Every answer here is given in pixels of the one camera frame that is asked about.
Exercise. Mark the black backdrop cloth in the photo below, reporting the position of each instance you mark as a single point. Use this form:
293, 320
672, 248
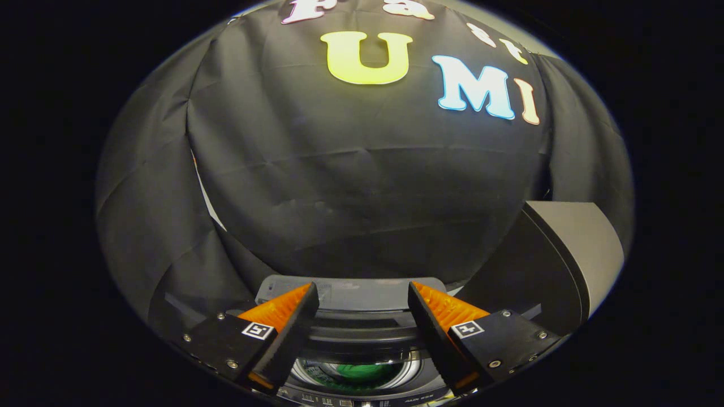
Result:
350, 169

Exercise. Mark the green polo shirt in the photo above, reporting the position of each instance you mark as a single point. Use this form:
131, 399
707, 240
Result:
362, 371

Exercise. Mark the grey cabinet with dark top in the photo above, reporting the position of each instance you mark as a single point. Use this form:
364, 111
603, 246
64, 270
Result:
588, 249

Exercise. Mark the dark washing machine lid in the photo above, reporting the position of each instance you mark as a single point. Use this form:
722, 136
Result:
362, 339

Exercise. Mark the dark grey washing machine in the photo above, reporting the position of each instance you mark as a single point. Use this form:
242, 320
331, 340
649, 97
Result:
362, 294

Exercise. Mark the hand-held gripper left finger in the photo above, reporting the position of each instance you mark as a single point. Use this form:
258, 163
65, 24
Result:
294, 333

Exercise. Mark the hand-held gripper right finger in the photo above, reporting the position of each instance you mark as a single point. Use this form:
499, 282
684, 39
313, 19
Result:
432, 333

